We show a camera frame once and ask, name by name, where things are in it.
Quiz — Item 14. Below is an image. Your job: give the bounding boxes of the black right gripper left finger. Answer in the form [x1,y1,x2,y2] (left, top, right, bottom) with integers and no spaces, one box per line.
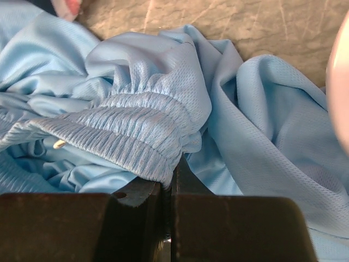
[1,178,163,261]

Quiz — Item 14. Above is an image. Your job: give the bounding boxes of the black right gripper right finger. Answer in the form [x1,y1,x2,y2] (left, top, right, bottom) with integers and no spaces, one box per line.
[171,159,317,261]

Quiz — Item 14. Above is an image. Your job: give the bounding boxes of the light blue shorts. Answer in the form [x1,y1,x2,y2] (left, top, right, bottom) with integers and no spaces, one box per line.
[1,1,348,261]

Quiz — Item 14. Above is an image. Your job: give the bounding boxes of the pink floral shorts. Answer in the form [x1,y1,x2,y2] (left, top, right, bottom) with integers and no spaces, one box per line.
[51,0,83,21]

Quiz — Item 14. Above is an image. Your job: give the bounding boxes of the white plastic laundry basket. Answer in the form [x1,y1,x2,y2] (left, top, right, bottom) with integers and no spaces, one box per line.
[326,26,348,152]

